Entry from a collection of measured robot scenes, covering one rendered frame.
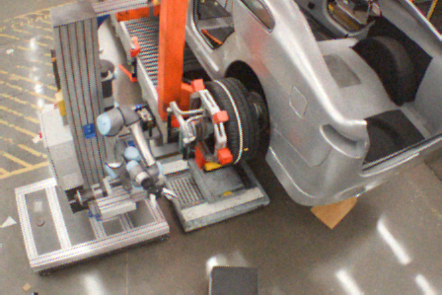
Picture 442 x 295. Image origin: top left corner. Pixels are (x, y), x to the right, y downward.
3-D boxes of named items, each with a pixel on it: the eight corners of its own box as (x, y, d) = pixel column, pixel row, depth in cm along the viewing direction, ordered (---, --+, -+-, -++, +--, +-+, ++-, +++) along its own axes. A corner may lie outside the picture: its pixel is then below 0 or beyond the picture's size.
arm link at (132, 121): (128, 100, 236) (159, 172, 246) (113, 108, 231) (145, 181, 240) (135, 98, 227) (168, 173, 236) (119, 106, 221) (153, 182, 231)
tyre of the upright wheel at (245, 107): (241, 169, 338) (270, 141, 279) (215, 176, 329) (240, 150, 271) (214, 99, 356) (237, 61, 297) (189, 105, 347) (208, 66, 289)
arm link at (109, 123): (130, 174, 258) (124, 113, 220) (112, 184, 250) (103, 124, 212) (121, 162, 264) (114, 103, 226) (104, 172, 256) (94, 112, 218)
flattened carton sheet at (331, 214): (360, 197, 378) (361, 195, 376) (331, 229, 349) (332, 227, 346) (339, 181, 392) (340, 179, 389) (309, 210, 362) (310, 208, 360)
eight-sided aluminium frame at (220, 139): (221, 174, 311) (229, 123, 273) (213, 176, 309) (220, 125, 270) (193, 126, 344) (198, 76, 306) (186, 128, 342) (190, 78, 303)
